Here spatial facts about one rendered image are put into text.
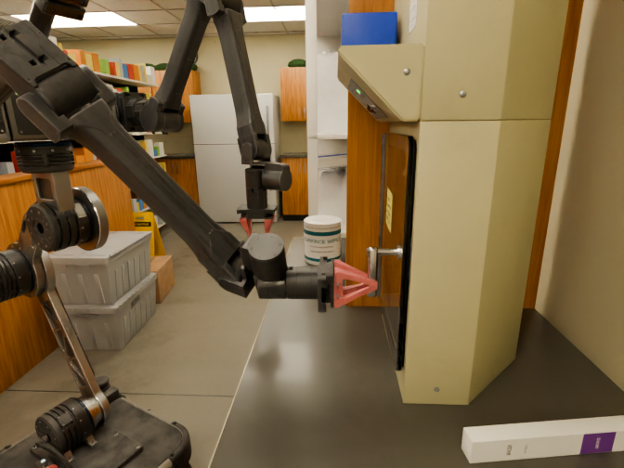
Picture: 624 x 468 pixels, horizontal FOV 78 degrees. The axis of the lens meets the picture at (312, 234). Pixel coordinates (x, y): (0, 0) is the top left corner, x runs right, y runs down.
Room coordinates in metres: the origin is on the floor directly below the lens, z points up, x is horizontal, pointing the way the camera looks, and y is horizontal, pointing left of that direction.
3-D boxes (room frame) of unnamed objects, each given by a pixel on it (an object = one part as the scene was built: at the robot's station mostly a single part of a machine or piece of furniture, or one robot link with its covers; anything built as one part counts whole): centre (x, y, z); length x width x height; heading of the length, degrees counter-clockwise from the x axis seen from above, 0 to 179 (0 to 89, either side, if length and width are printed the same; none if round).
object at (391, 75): (0.73, -0.11, 1.46); 0.32 x 0.11 x 0.10; 176
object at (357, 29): (0.82, -0.11, 1.56); 0.10 x 0.10 x 0.09; 86
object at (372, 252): (0.62, -0.12, 1.17); 0.05 x 0.03 x 0.10; 86
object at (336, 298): (0.63, -0.06, 1.14); 0.09 x 0.07 x 0.07; 86
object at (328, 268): (0.62, -0.06, 1.14); 0.09 x 0.07 x 0.07; 86
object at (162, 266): (3.09, 1.41, 0.14); 0.41 x 0.32 x 0.28; 3
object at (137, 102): (1.27, 0.53, 1.45); 0.09 x 0.08 x 0.12; 150
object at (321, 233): (1.30, -0.04, 1.02); 0.13 x 0.13 x 0.15
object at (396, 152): (0.72, -0.16, 1.19); 0.30 x 0.01 x 0.40; 176
